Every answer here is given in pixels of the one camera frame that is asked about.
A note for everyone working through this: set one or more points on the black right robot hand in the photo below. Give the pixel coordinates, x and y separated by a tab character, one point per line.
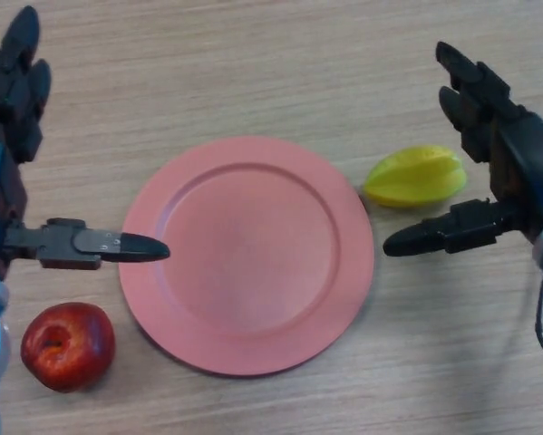
520	149

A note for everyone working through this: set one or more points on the pink round plate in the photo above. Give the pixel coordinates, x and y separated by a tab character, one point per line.
248	258

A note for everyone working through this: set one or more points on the yellow starfruit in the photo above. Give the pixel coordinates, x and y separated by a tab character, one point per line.
416	176

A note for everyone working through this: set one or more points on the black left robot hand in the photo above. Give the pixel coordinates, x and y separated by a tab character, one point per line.
3	118

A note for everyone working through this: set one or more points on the red apple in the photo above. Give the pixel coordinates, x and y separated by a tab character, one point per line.
69	349

